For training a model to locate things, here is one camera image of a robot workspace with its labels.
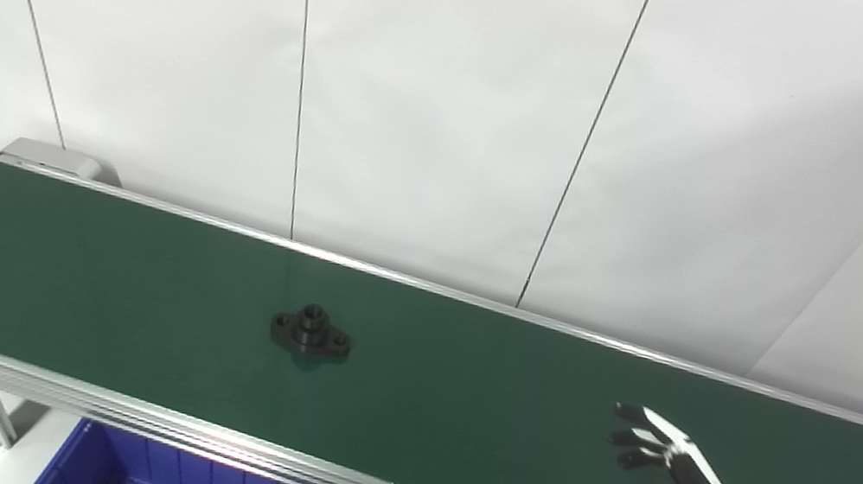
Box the black flange part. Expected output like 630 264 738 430
266 297 358 364

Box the green conveyor belt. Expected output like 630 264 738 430
0 152 863 484
0 161 863 484

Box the grey conveyor end cap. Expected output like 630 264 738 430
0 135 126 188

